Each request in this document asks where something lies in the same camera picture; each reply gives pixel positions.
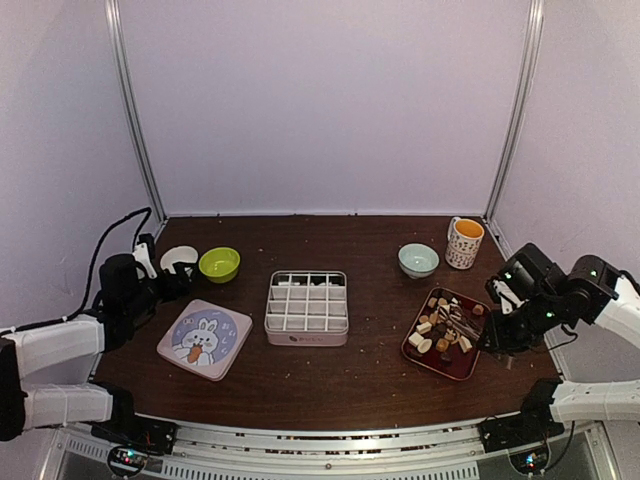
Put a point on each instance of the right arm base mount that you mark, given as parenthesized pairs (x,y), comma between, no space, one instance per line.
(524,437)

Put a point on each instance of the pink compartment tin box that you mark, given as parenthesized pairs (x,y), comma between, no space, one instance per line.
(307,309)

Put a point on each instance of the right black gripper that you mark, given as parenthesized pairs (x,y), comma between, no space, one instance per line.
(500,341)

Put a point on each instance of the metal tongs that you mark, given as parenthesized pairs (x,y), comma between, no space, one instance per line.
(463,323)

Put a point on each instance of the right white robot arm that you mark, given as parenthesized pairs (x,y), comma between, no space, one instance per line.
(598,381)

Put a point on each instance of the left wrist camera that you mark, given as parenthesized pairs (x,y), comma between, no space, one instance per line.
(144,254)

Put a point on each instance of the lime green bowl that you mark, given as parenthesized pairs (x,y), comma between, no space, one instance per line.
(220,265)

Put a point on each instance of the pale blue ceramic bowl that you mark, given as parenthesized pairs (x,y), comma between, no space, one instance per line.
(417,260)

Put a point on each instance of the dark red chocolate tray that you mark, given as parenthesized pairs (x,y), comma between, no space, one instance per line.
(433,343)

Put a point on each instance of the black white small bowl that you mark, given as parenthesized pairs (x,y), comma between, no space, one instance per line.
(183,253)

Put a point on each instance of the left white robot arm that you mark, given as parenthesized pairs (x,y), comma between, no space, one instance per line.
(32,348)

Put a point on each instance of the floral mug orange inside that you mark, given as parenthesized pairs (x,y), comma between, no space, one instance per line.
(464,238)

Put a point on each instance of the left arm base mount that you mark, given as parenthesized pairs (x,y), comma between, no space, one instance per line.
(135,443)

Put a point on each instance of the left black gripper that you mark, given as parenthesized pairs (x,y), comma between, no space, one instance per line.
(174,292)

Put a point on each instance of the bunny picture tin lid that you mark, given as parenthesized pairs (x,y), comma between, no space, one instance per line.
(205,339)

